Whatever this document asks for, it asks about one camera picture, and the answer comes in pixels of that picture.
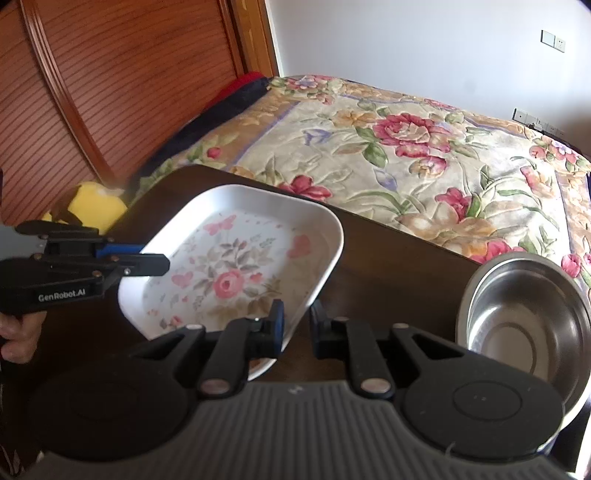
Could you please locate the dark navy cloth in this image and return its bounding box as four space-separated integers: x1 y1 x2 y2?
139 76 271 174

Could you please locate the white floral square plate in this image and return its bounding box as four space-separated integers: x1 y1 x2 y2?
117 184 345 381

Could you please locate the floral bedspread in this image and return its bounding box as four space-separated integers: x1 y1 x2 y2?
134 75 591 301

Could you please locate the person's left hand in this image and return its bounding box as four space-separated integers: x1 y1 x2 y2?
0 310 45 364

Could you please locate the yellow plush toy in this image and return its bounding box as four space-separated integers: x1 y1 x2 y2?
41 181 129 234

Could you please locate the small steel bowl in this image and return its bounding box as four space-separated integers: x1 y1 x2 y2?
455 251 591 457

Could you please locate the red cloth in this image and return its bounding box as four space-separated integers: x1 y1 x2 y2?
215 71 262 104

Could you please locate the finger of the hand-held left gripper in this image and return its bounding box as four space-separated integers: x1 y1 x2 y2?
32 252 171 285
15 220 144 257

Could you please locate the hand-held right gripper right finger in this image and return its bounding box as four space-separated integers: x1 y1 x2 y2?
308 299 466 400

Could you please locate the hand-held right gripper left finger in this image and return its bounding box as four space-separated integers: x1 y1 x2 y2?
130 299 286 400

